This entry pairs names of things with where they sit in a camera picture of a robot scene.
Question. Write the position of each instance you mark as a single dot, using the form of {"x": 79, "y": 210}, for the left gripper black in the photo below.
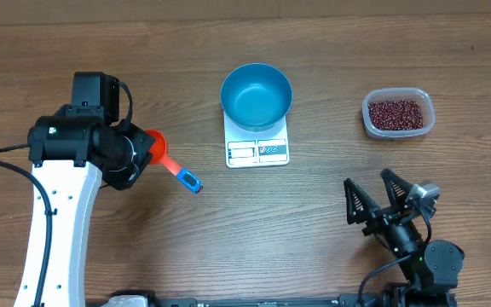
{"x": 145, "y": 144}

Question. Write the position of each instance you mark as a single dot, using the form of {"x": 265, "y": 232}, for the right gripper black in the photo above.
{"x": 368, "y": 208}

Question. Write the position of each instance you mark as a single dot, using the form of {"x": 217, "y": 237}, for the orange measuring scoop blue handle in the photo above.
{"x": 159, "y": 150}

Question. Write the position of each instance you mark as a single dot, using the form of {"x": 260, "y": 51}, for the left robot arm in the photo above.
{"x": 73, "y": 152}

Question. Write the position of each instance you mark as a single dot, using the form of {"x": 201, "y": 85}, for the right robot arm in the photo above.
{"x": 430, "y": 267}

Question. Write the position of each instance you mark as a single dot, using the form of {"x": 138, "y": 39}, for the white kitchen scale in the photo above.
{"x": 248, "y": 149}

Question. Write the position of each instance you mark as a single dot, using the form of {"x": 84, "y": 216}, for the blue bowl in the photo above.
{"x": 256, "y": 96}

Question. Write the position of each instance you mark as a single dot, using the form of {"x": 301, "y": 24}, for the red beans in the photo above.
{"x": 396, "y": 115}

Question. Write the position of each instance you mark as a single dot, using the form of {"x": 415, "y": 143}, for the clear plastic container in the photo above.
{"x": 394, "y": 94}

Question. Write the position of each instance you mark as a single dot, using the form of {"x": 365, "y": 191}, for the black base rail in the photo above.
{"x": 267, "y": 302}

